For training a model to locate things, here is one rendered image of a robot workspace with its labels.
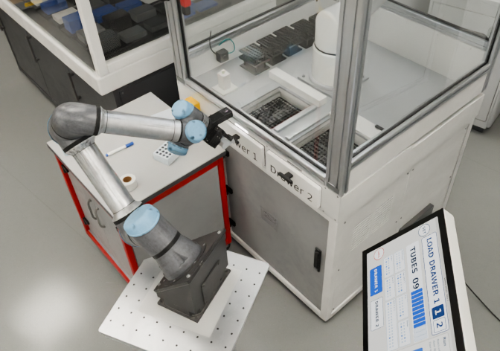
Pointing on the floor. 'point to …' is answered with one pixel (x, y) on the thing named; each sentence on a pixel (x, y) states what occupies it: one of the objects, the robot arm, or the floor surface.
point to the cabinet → (345, 283)
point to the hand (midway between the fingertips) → (231, 137)
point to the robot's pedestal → (149, 305)
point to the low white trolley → (150, 189)
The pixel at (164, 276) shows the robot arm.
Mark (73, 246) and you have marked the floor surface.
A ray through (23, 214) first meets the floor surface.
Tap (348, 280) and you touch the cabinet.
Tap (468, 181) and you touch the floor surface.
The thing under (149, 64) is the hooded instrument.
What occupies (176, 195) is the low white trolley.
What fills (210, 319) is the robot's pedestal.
